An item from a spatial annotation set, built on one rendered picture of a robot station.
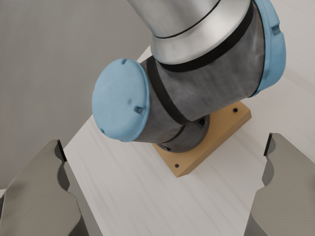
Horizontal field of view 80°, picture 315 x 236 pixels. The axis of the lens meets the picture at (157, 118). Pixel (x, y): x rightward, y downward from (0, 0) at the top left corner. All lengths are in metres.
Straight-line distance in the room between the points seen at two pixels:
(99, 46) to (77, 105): 0.69
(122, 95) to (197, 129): 0.19
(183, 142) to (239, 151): 0.17
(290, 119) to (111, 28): 2.00
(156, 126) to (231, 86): 0.11
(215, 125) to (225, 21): 0.27
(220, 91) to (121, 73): 0.13
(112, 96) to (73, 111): 2.01
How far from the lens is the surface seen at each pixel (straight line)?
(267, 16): 0.23
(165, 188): 0.57
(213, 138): 0.43
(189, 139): 0.39
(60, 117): 2.43
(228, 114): 0.43
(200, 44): 0.19
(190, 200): 0.55
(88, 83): 2.19
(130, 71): 0.25
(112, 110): 0.27
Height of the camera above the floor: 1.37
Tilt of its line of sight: 60 degrees down
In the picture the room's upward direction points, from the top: 72 degrees counter-clockwise
